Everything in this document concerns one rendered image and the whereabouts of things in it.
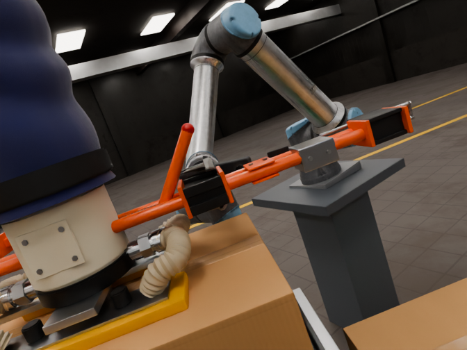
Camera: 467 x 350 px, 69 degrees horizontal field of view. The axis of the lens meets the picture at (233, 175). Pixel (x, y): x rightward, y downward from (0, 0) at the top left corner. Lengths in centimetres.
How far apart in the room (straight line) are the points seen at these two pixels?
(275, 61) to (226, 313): 88
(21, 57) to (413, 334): 99
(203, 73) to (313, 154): 63
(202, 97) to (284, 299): 78
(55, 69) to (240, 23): 63
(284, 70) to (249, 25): 20
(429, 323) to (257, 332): 61
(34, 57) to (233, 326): 48
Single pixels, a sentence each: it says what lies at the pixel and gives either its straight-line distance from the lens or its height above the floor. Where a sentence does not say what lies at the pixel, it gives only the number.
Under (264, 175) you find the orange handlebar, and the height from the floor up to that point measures 107.
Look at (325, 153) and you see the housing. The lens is 63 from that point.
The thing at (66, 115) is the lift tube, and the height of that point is 128.
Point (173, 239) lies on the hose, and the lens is 57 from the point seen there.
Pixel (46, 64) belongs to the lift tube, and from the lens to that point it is 60.
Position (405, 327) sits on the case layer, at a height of 54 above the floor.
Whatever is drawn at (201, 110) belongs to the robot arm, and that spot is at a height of 122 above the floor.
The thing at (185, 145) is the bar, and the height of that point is 117.
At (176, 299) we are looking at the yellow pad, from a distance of 54.
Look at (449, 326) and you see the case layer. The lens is 102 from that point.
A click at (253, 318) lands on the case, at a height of 93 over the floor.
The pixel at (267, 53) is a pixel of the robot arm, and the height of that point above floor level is 132.
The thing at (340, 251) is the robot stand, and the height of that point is 46.
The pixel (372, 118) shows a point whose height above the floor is 110.
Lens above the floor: 120
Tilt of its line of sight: 11 degrees down
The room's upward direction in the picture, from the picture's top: 20 degrees counter-clockwise
